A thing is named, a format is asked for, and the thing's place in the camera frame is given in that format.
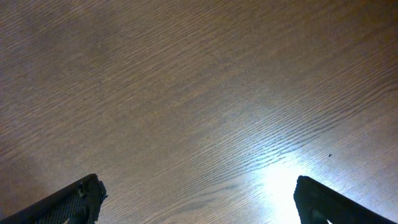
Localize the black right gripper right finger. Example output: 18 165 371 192
294 175 396 224

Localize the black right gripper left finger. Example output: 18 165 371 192
1 174 107 224

